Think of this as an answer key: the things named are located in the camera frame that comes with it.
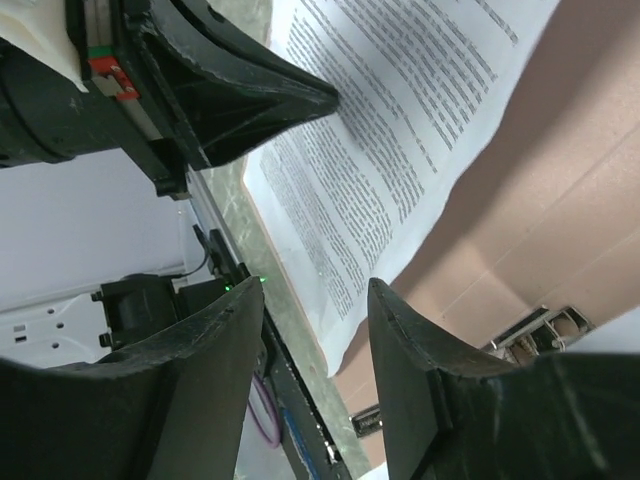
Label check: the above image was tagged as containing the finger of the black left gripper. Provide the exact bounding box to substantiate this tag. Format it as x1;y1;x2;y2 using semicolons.
147;44;327;167
164;1;338;115

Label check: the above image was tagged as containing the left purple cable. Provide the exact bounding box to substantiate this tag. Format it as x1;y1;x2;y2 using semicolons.
248;374;284;446

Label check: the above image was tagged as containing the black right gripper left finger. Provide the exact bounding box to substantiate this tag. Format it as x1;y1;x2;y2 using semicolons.
1;277;264;479

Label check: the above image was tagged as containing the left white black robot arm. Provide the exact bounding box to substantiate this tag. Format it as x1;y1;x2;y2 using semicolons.
1;1;339;368

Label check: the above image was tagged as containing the pink file folder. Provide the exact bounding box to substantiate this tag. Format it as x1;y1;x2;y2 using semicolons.
334;0;640;471

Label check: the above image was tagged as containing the single printed paper sheet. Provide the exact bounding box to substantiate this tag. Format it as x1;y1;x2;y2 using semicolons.
244;1;557;375

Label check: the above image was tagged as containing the metal folder clip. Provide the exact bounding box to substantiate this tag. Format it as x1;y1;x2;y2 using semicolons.
482;306;595;366

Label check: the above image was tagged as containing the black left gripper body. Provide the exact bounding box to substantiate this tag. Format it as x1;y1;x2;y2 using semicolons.
1;1;210;199

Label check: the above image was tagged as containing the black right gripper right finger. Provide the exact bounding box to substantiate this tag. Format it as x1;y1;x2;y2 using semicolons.
368;278;639;479

